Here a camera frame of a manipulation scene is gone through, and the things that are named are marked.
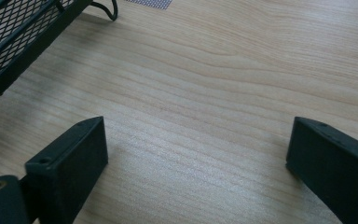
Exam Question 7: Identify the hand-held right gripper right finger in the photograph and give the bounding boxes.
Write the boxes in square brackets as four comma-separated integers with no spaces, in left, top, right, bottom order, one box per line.
[285,116,358,224]

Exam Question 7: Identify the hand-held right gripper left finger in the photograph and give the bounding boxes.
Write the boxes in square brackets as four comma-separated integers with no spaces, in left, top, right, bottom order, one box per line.
[24,116,109,224]

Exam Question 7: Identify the black wire mesh basket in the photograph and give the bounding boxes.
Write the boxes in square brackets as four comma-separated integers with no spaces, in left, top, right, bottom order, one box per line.
[0,0,119,115]

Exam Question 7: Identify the grey striped placemat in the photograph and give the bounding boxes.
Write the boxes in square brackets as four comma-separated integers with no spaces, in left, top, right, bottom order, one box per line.
[124,0,173,11]

